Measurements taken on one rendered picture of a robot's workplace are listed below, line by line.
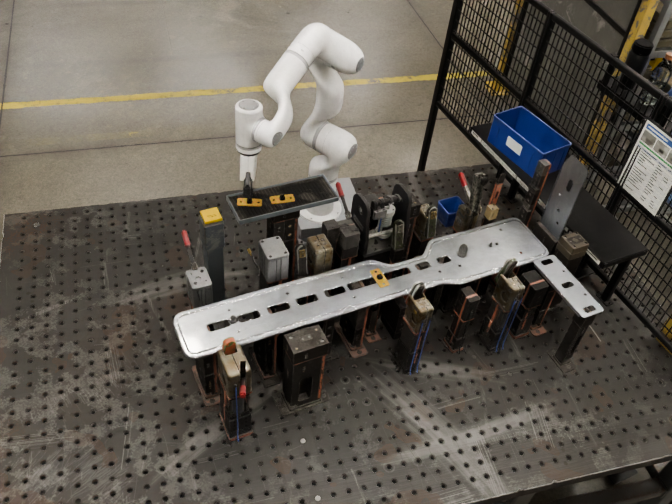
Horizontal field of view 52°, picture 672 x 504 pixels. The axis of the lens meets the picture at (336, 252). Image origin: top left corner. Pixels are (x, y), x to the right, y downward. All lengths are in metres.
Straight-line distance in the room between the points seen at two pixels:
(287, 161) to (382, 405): 2.37
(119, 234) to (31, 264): 0.36
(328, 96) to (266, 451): 1.23
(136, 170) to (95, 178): 0.25
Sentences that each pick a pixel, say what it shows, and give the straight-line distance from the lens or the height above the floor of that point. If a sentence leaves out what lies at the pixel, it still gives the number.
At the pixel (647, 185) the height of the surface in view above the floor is 1.24.
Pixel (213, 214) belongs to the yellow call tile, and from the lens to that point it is 2.34.
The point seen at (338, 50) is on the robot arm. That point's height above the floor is 1.61.
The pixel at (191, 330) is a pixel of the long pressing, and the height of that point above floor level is 1.00.
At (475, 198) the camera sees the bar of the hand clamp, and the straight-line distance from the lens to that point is 2.62.
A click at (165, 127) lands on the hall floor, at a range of 4.77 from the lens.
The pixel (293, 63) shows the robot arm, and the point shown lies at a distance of 2.22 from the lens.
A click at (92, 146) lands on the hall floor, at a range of 4.66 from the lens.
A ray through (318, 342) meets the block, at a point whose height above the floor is 1.03.
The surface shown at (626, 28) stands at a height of 1.08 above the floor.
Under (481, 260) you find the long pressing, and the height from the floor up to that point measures 1.00.
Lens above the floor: 2.73
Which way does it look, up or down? 45 degrees down
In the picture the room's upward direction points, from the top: 7 degrees clockwise
